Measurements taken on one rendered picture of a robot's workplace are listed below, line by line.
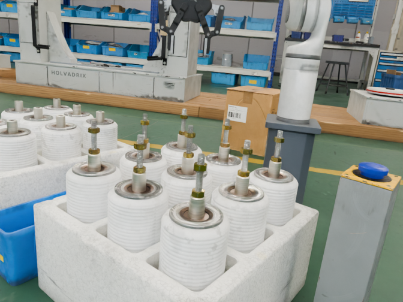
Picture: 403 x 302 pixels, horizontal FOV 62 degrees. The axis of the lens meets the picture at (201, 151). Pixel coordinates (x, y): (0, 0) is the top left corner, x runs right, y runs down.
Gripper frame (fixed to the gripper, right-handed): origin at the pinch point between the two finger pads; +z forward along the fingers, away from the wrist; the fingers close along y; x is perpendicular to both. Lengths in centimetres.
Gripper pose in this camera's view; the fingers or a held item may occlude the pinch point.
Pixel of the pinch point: (188, 48)
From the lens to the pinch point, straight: 75.6
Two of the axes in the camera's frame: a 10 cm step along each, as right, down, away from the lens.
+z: -0.8, 9.6, 2.8
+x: 0.3, 2.9, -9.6
